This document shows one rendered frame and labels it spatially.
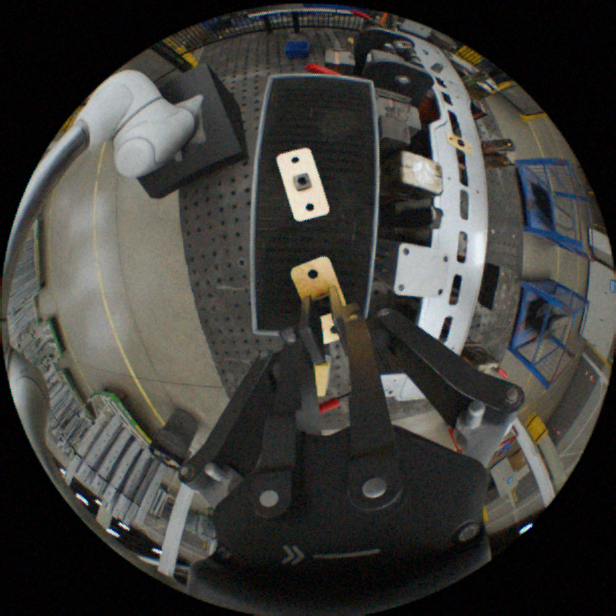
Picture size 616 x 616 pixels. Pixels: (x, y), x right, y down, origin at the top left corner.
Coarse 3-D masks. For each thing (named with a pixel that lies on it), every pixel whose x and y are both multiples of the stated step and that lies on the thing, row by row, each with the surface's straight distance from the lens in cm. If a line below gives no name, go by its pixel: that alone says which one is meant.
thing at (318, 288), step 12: (312, 264) 20; (324, 264) 20; (300, 276) 20; (324, 276) 20; (300, 288) 20; (312, 288) 20; (324, 288) 20; (324, 300) 20; (324, 312) 20; (324, 324) 21; (324, 336) 22; (336, 336) 22
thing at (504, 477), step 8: (496, 464) 1061; (504, 464) 1084; (496, 472) 1064; (504, 472) 1068; (512, 472) 1096; (496, 480) 1078; (504, 480) 1055; (512, 480) 1080; (504, 488) 1052; (512, 488) 1073
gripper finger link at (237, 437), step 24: (264, 360) 13; (240, 384) 12; (264, 384) 12; (240, 408) 10; (264, 408) 12; (216, 432) 10; (240, 432) 10; (192, 456) 10; (216, 456) 9; (240, 456) 10; (192, 480) 9
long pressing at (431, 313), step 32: (448, 64) 96; (448, 128) 60; (448, 160) 54; (480, 160) 63; (448, 192) 50; (480, 192) 58; (448, 224) 49; (480, 224) 56; (480, 256) 57; (448, 288) 51; (416, 320) 50
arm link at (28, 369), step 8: (16, 352) 54; (16, 360) 51; (24, 360) 53; (8, 368) 51; (16, 368) 50; (24, 368) 50; (32, 368) 52; (8, 376) 50; (16, 376) 49; (32, 376) 47; (40, 376) 51; (16, 384) 49; (40, 384) 48; (48, 392) 52; (48, 400) 49
